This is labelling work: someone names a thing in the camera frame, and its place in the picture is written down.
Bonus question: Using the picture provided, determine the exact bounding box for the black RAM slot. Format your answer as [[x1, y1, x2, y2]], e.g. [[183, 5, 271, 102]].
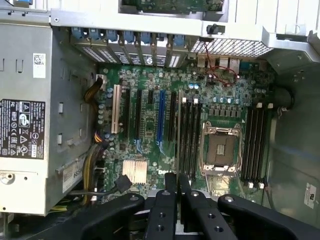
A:
[[259, 102, 269, 189], [185, 98, 193, 181], [248, 102, 257, 189], [195, 98, 203, 181], [190, 97, 198, 181], [180, 97, 188, 181], [254, 102, 263, 189], [242, 102, 252, 189]]

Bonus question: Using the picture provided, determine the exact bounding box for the blue expansion slot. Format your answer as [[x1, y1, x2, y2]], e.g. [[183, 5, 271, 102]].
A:
[[157, 89, 166, 142]]

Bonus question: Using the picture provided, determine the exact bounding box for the long black expansion slot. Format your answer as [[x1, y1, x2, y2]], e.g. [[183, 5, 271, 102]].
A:
[[134, 88, 143, 140], [123, 87, 132, 138], [167, 91, 177, 142]]

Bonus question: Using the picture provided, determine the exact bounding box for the white expansion slot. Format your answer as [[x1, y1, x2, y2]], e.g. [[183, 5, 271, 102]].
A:
[[110, 84, 123, 134]]

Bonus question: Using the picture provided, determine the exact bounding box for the silver chipset heatsink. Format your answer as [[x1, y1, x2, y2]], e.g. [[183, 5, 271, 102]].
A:
[[122, 159, 148, 185]]

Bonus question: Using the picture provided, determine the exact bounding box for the metal CPU socket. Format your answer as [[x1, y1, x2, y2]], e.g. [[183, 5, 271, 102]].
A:
[[199, 120, 244, 179]]

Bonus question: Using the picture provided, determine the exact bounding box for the white numbered label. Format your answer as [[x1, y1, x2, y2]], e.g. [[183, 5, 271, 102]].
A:
[[61, 161, 85, 194]]

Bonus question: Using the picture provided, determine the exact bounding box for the silver open PC case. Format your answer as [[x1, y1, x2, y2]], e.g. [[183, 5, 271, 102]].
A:
[[0, 7, 320, 240]]

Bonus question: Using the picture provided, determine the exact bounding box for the white warning sticker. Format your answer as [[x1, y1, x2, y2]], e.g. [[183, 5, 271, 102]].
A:
[[305, 182, 320, 209]]

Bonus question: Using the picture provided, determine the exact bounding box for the green motherboard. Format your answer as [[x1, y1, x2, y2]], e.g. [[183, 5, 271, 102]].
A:
[[96, 58, 274, 200]]

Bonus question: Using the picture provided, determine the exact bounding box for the black round case fitting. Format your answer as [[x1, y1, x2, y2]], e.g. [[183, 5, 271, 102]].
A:
[[271, 86, 296, 111]]

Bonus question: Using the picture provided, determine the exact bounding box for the black certification label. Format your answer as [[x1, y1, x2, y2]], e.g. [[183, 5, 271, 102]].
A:
[[0, 98, 47, 159]]

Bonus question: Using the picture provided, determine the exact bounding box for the black case plunger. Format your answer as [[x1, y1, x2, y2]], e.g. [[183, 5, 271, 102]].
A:
[[206, 23, 219, 36]]

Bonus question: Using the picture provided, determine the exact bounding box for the white barcode sticker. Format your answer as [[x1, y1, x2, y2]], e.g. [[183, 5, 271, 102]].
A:
[[32, 52, 47, 79]]

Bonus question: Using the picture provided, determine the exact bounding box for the grey power supply unit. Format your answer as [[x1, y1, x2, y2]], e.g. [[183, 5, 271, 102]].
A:
[[0, 23, 98, 216]]

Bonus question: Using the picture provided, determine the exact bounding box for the green graphics card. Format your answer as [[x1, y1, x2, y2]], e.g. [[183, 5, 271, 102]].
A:
[[136, 0, 209, 12]]

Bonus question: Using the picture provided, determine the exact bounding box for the black cable with connector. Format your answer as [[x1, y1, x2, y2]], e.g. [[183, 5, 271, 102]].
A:
[[68, 174, 133, 198]]

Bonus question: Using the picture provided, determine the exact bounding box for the yellow black wire bundle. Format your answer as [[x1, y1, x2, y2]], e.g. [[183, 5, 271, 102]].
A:
[[83, 76, 107, 111], [81, 143, 109, 205]]

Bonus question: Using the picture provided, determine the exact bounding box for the thin red wire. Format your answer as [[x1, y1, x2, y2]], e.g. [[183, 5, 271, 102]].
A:
[[203, 41, 239, 87]]

